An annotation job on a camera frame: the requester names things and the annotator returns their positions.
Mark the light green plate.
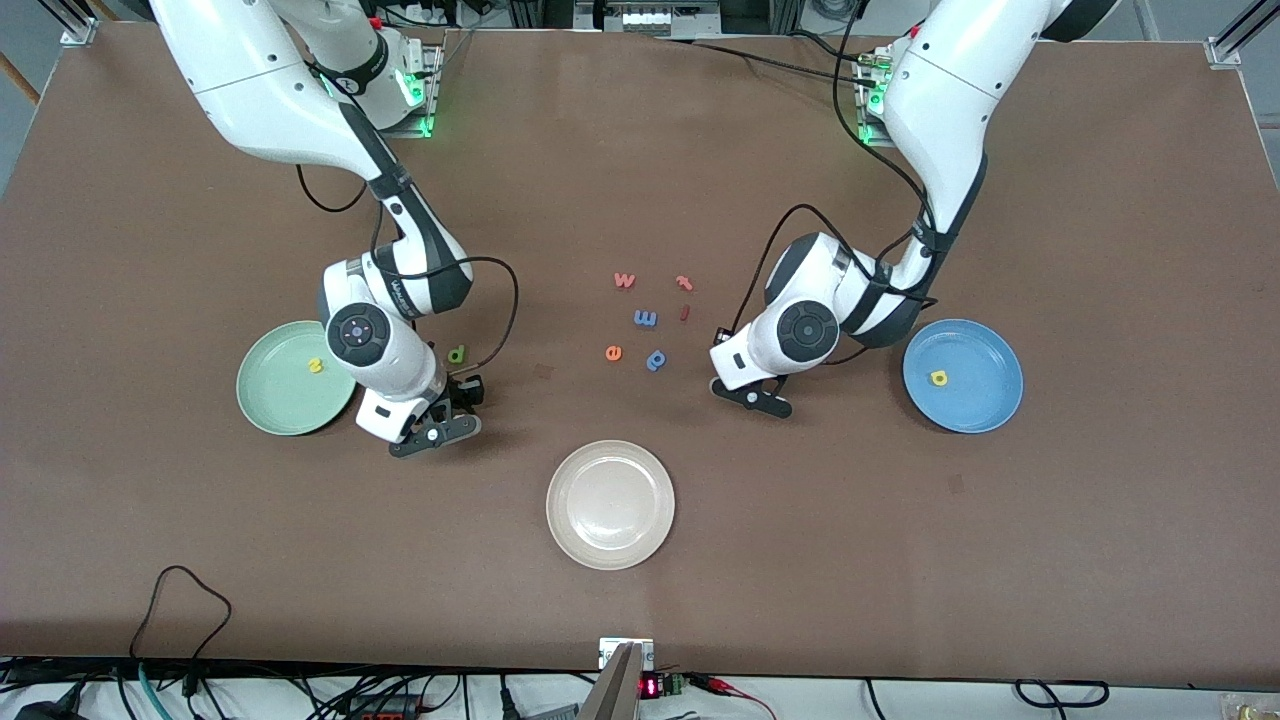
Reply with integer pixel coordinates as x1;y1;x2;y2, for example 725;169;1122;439
236;320;359;437

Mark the beige plate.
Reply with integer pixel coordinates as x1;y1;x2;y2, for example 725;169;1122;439
546;440;676;572

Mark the blue plate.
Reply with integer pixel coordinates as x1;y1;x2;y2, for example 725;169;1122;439
902;318;1025;435

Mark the white power strip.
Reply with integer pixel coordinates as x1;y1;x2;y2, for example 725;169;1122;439
574;0;723;37

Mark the wooden stick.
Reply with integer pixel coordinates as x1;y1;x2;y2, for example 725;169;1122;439
0;50;41;107

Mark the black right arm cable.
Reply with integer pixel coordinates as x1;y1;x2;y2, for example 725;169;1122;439
296;165;521;376

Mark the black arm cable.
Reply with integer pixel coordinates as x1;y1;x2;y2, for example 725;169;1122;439
296;165;521;376
730;0;941;346

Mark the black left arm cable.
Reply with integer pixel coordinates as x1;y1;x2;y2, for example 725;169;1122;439
730;0;941;346

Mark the black looped table cable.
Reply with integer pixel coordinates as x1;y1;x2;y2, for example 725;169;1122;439
128;565;233;691

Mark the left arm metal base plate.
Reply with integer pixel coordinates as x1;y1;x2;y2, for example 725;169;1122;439
855;50;901;149

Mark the red clip cable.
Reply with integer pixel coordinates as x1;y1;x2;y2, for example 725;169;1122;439
690;676;779;720

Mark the long black cable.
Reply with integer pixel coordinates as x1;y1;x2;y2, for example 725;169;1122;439
640;28;881;86

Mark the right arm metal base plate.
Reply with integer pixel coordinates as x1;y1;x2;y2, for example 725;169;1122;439
385;40;446;139

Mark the black coiled cable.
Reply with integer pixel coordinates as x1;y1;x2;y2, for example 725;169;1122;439
1014;679;1111;707

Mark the aluminium frame profile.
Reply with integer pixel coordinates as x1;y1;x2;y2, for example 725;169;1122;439
1205;0;1280;69
58;0;101;47

